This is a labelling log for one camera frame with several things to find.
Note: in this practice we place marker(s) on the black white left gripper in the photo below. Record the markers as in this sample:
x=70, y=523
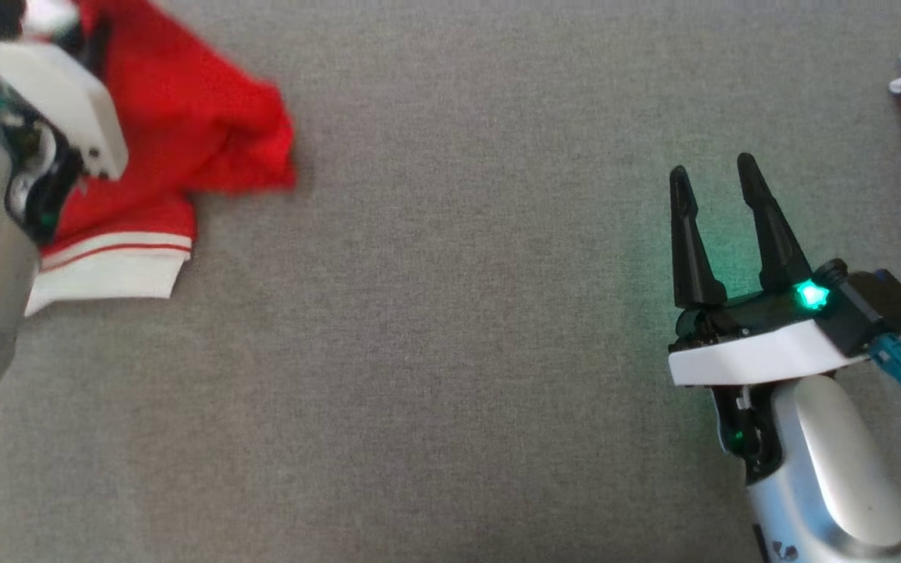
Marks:
x=59, y=94

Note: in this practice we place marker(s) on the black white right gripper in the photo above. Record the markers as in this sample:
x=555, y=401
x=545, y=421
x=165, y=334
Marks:
x=763, y=352

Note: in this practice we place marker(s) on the red Bulls 23 jersey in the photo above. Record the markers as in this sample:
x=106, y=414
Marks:
x=177, y=117

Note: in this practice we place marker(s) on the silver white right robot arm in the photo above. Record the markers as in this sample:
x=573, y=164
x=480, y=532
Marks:
x=834, y=469

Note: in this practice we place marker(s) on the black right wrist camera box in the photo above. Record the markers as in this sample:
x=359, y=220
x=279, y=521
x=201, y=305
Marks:
x=877, y=305

